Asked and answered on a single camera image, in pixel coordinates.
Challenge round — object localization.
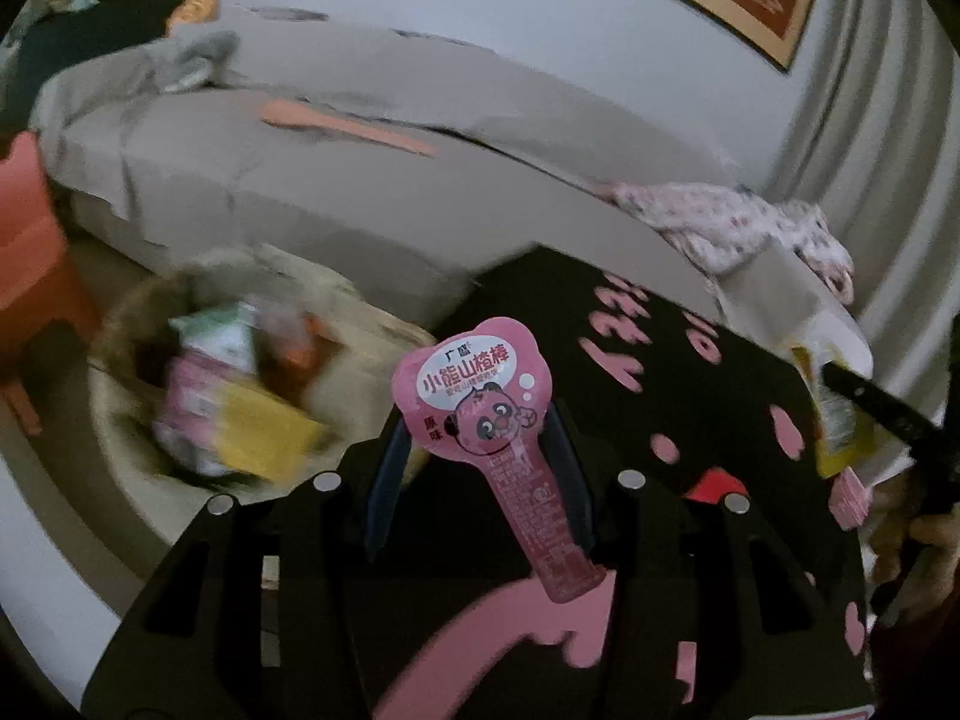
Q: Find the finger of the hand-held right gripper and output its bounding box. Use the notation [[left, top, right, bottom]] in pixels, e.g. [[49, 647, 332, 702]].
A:
[[821, 361, 943, 460]]

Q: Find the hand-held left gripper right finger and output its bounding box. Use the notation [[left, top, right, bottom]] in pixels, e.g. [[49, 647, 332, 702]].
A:
[[544, 399, 878, 720]]

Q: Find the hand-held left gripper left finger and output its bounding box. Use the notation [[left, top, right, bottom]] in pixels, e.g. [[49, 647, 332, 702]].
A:
[[81, 403, 421, 720]]

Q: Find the yellow snack packet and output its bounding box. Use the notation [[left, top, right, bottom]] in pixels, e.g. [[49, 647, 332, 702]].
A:
[[780, 341, 878, 479]]

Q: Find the pink cartoon snack packet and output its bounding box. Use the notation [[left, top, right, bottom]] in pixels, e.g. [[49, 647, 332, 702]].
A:
[[154, 356, 256, 477]]

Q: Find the orange snack wrapper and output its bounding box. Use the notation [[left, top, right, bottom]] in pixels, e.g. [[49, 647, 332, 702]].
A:
[[262, 315, 331, 383]]

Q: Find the pink lollipop wrapper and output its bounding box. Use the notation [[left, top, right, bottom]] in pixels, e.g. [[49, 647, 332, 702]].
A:
[[390, 317, 608, 605]]

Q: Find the white green snack packet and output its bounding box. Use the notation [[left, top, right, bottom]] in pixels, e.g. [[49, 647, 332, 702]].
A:
[[169, 301, 260, 372]]

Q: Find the person's right hand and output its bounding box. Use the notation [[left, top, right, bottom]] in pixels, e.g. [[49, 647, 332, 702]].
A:
[[866, 474, 960, 625]]

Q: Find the small pink plastic basket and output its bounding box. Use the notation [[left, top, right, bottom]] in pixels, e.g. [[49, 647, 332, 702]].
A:
[[829, 465, 867, 533]]

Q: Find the yellow flat packet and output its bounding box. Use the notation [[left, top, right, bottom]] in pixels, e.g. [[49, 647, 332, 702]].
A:
[[217, 379, 331, 481]]

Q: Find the black pink printed tablecloth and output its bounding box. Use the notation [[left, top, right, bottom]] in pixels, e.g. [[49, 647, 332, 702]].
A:
[[262, 244, 878, 720]]

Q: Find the pink floral blanket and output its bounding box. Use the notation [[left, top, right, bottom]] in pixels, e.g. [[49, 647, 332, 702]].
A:
[[600, 181, 856, 301]]

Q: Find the grey curtain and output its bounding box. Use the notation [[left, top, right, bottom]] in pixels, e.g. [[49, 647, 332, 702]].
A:
[[765, 0, 960, 466]]

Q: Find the grey covered sofa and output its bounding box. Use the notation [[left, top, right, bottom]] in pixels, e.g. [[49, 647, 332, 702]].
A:
[[30, 4, 875, 391]]

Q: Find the orange child chair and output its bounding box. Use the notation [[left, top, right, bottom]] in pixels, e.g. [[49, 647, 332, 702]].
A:
[[0, 131, 98, 436]]

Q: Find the grey plush toy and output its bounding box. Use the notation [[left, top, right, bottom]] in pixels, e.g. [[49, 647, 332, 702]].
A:
[[154, 30, 241, 95]]

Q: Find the yellow plush toy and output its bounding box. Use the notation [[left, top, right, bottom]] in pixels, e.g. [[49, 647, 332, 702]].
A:
[[169, 0, 218, 31]]

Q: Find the peach long-handled paddle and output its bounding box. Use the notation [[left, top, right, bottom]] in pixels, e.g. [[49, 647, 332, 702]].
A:
[[259, 99, 436, 158]]

